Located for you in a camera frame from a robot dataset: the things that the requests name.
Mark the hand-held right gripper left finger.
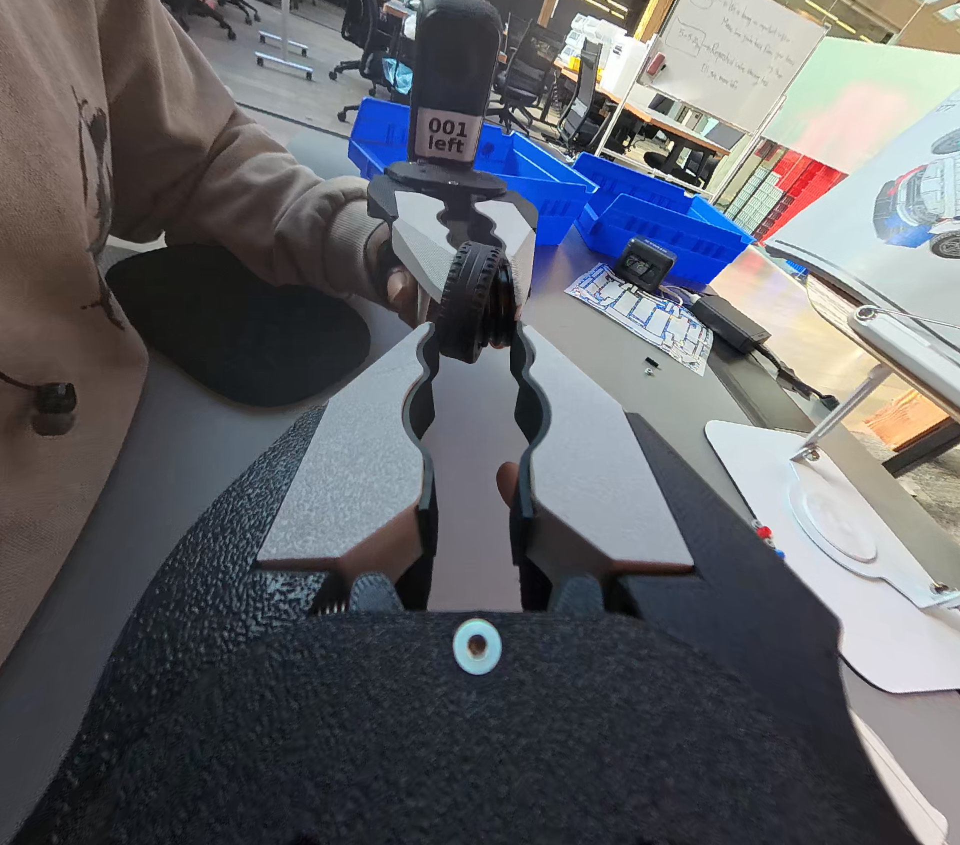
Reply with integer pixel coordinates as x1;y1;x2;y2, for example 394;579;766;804
257;323;440;591

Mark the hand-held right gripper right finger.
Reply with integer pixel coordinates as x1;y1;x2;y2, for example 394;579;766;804
510;323;695;587

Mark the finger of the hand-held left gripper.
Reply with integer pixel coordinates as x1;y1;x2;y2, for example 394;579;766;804
390;192;464;323
472;198;540;299

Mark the black toy wheel rim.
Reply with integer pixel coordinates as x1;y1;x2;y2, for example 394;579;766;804
487;256;524;345

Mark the black rubber toy tyre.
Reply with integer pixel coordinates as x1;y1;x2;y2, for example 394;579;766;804
435;241;505;365

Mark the person's left hand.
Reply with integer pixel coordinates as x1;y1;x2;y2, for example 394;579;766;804
386;263;438;329

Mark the black office chair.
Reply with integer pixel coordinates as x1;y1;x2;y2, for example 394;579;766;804
558;38;606;150
487;16;556;134
330;0;395;101

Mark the stack of white storage boxes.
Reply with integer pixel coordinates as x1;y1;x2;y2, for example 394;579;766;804
564;12;650;98

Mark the blue plastic storage bin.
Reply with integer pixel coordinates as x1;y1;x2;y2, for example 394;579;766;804
573;152;755;287

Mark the white book stand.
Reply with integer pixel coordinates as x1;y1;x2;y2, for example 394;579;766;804
705;305;960;695

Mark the sticker sheet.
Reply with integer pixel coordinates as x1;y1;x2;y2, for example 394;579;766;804
564;262;715;377

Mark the background long wooden table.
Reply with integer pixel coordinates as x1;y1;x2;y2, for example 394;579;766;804
555;61;732;186

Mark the black textured pad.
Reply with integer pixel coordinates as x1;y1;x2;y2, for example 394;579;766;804
105;243;372;409

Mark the white whiteboard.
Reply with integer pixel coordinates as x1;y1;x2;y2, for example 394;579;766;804
637;0;830;134

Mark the stack of red blue crates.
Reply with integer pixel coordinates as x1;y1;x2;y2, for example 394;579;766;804
727;143;849;245

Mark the wooden pillar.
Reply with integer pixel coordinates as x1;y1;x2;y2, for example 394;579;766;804
862;389;952;450

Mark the instruction booklet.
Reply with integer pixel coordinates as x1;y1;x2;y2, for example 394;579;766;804
765;87;960;355

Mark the person in beige hoodie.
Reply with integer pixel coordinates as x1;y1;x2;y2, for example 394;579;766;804
0;0;294;666

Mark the black small camera device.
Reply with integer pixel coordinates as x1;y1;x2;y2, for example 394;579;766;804
615;237;678;295

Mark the black power cable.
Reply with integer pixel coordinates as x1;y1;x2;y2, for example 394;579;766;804
753;342;841;411

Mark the black wired earphone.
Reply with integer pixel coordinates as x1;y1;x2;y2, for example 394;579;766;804
0;368;80;439

